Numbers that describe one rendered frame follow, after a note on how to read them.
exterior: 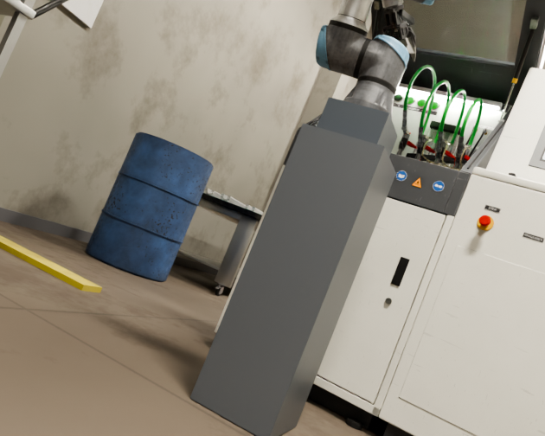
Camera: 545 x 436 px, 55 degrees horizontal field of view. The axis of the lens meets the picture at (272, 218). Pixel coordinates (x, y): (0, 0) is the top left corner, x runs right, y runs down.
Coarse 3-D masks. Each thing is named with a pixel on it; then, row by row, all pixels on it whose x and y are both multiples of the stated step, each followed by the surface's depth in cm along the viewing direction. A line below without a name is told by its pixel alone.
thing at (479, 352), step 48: (528, 96) 211; (528, 144) 201; (480, 192) 178; (528, 192) 172; (480, 240) 174; (528, 240) 168; (432, 288) 177; (480, 288) 171; (528, 288) 165; (432, 336) 173; (480, 336) 167; (528, 336) 162; (432, 384) 170; (480, 384) 164; (528, 384) 159; (384, 432) 177; (432, 432) 167; (480, 432) 161; (528, 432) 156
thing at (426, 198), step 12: (396, 156) 194; (396, 168) 192; (408, 168) 191; (420, 168) 189; (432, 168) 187; (444, 168) 185; (396, 180) 191; (408, 180) 190; (432, 180) 186; (444, 180) 184; (396, 192) 190; (408, 192) 188; (420, 192) 187; (432, 192) 185; (444, 192) 183; (420, 204) 186; (432, 204) 184; (444, 204) 182
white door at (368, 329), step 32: (384, 224) 189; (416, 224) 185; (384, 256) 187; (416, 256) 182; (352, 288) 189; (384, 288) 184; (416, 288) 179; (352, 320) 186; (384, 320) 181; (352, 352) 183; (384, 352) 179; (352, 384) 181
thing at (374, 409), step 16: (272, 192) 212; (448, 224) 180; (432, 256) 180; (240, 272) 209; (432, 272) 178; (416, 304) 178; (400, 352) 177; (320, 384) 185; (384, 384) 176; (320, 400) 191; (336, 400) 189; (352, 400) 179; (384, 400) 176; (352, 416) 185; (368, 416) 183
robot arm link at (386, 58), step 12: (384, 36) 149; (372, 48) 148; (384, 48) 148; (396, 48) 148; (360, 60) 149; (372, 60) 148; (384, 60) 147; (396, 60) 148; (360, 72) 151; (372, 72) 148; (384, 72) 147; (396, 72) 148; (396, 84) 149
